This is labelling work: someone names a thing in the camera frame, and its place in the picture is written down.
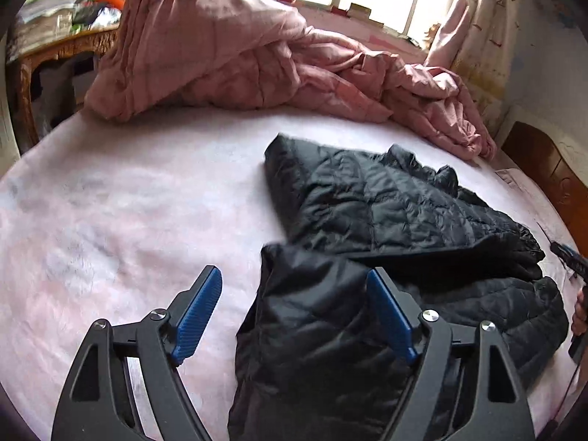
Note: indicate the pink bed sheet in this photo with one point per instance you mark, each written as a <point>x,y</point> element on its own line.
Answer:
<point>115,202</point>

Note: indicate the black puffer jacket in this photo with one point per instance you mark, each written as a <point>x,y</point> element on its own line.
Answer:
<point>367,220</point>

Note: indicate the person's right hand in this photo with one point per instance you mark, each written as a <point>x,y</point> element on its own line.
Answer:
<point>581,310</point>

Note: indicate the pink pillow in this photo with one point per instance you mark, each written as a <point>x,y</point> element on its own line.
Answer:
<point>510,177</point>

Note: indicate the books on windowsill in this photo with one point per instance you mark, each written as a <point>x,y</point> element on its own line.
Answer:
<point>359,10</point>

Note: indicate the stack of papers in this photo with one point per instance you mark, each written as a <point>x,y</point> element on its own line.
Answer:
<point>46,9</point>

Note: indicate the pink quilt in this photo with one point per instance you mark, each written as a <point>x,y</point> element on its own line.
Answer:
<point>220,50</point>

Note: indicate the orange plush toy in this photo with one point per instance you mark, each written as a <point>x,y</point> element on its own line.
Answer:
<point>114,0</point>

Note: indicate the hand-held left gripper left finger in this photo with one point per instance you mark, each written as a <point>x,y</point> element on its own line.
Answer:
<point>197,317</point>

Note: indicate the carved wooden desk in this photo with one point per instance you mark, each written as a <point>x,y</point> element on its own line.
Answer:
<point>59,50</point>

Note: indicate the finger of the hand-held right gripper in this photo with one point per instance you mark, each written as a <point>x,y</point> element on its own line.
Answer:
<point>569,257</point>

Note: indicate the floral pink curtain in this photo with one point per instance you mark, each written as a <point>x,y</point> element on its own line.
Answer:
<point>477,32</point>

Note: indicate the wooden bed headboard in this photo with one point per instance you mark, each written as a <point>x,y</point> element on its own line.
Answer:
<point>546,170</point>

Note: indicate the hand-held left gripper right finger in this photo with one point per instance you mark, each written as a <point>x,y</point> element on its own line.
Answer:
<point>390,312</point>

